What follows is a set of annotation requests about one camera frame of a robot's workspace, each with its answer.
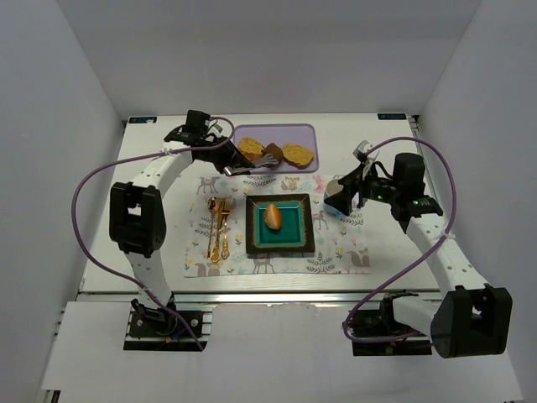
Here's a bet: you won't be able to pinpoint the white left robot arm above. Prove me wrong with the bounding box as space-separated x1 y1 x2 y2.
109 110 254 311

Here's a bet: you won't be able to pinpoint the yellow bread slice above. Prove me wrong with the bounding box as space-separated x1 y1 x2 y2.
237 137 264 161
282 143 315 169

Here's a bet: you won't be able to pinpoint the brown chocolate bun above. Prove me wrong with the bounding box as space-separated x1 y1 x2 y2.
263 143 284 166

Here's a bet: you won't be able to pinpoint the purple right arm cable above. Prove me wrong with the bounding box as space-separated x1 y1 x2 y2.
343 135 457 345

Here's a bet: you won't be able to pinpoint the gold fork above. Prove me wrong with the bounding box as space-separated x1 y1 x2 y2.
221 198 231 260

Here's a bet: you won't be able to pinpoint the animal print placemat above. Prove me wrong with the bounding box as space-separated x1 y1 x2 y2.
180 175 370 277

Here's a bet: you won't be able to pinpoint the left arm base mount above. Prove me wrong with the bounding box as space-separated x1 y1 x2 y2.
123 306 212 353

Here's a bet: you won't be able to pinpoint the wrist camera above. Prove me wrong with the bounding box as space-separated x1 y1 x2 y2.
352 140 373 163
184 109 211 135

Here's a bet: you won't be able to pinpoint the silver serving tongs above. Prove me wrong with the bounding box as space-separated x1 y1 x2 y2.
223 154 281 176

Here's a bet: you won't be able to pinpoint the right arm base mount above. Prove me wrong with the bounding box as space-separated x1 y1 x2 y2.
348 291 432 357

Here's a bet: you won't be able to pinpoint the lavender plastic tray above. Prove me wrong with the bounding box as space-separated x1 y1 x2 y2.
232 123 319 175

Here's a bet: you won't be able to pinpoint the gold knife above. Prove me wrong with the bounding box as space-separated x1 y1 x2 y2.
211 198 225 263

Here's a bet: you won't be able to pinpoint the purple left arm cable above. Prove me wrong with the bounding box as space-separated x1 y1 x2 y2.
70 116 236 349

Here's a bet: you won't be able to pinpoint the green black square plate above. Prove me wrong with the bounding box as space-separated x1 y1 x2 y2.
245 193 315 255

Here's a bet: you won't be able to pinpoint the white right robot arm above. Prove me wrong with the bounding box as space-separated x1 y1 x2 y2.
325 151 513 359

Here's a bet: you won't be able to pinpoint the blue ceramic mug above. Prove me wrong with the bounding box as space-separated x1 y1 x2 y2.
323 179 352 217

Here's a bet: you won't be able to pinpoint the blue table label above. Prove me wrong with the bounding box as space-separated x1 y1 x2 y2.
377 113 407 120
128 116 157 124

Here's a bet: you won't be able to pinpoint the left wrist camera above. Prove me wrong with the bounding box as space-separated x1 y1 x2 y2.
184 109 211 135

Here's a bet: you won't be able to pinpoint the gold spoon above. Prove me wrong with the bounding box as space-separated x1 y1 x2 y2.
206 196 221 258

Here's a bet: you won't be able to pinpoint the orange glazed bread roll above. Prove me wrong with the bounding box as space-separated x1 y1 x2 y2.
264 203 282 231

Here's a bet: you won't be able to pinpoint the left yellow bread slice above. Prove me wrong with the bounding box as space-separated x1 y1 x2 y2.
237 137 264 161

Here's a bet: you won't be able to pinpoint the right blue table label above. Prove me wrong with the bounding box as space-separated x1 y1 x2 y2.
377 113 407 120

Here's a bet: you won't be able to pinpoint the left blue table label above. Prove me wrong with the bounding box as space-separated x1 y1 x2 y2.
128 116 157 124

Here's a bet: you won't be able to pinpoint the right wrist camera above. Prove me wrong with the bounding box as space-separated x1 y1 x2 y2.
352 140 373 163

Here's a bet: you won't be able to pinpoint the right yellow bread slice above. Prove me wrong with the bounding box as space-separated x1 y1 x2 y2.
282 143 315 169

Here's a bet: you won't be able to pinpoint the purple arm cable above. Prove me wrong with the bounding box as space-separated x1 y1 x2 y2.
70 116 236 349
343 135 457 345

